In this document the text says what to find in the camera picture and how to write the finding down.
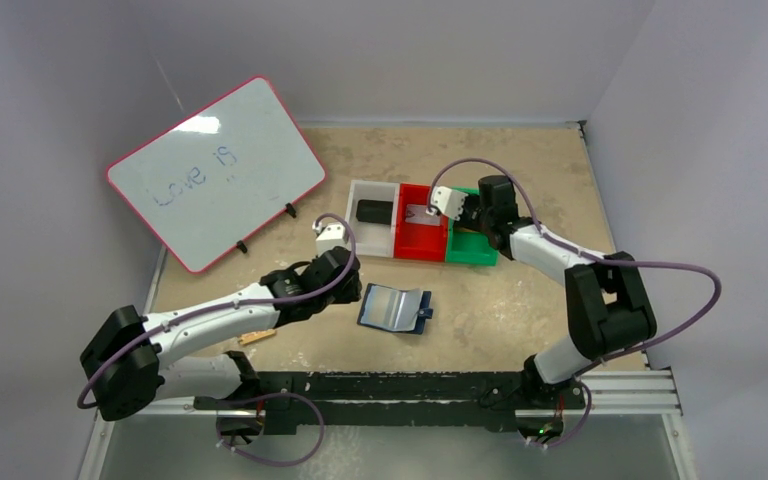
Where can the white plastic bin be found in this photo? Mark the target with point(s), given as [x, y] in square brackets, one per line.
[372, 239]

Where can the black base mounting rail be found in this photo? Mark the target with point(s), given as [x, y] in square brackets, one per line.
[493, 401]

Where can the red plastic bin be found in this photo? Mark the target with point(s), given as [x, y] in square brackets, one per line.
[416, 242]

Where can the silver credit card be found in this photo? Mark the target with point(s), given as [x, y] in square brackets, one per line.
[418, 215]

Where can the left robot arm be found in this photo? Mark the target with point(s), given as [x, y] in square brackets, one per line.
[129, 359]

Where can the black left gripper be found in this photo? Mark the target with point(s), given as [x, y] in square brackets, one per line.
[350, 293]

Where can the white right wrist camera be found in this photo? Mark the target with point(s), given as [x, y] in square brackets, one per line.
[446, 202]

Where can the blue leather card holder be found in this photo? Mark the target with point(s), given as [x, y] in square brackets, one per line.
[394, 310]

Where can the green plastic bin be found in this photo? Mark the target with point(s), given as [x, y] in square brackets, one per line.
[465, 244]

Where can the aluminium frame rail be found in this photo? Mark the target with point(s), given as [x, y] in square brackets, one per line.
[630, 428]

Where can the orange circuit board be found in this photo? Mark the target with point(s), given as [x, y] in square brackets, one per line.
[252, 337]

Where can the pink framed whiteboard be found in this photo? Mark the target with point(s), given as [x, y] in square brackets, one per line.
[206, 185]

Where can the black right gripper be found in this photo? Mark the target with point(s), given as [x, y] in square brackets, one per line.
[470, 216]

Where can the black card in bin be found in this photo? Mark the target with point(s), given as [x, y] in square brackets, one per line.
[374, 211]

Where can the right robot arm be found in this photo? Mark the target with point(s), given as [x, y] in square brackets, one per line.
[607, 306]

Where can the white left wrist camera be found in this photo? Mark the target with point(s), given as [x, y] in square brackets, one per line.
[329, 236]

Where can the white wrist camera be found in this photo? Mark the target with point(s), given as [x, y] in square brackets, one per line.
[329, 236]
[446, 202]

